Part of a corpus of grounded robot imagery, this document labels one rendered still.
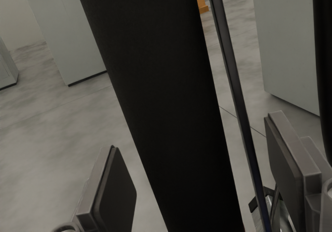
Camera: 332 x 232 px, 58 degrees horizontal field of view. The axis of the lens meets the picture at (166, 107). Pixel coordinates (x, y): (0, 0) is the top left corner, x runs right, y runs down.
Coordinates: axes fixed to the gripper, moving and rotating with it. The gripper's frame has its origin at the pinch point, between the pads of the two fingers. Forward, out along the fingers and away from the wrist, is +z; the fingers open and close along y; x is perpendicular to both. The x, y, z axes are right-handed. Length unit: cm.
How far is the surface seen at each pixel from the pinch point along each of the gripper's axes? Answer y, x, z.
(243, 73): 53, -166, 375
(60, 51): -236, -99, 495
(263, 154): 36, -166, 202
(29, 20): -570, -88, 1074
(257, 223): 6, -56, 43
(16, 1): -580, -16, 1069
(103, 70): -184, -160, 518
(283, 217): 12, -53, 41
